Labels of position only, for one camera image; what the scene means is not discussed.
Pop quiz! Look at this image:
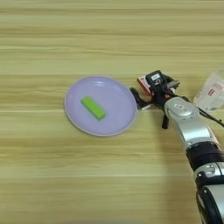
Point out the green rectangular block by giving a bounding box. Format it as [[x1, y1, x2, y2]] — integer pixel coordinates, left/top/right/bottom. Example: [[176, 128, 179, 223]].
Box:
[[80, 95, 107, 122]]

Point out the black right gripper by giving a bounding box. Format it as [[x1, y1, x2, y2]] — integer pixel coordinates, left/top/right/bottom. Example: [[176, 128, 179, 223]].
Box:
[[129, 74, 181, 111]]

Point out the small red white box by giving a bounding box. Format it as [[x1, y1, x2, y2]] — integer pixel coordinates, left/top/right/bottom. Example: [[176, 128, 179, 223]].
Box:
[[136, 75, 153, 97]]

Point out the clear bottle red cap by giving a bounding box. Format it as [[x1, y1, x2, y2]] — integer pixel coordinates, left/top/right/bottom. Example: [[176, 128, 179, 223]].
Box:
[[192, 67, 224, 113]]

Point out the lilac round plate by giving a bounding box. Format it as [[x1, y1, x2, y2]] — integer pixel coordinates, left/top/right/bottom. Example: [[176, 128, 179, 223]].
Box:
[[64, 75, 138, 137]]

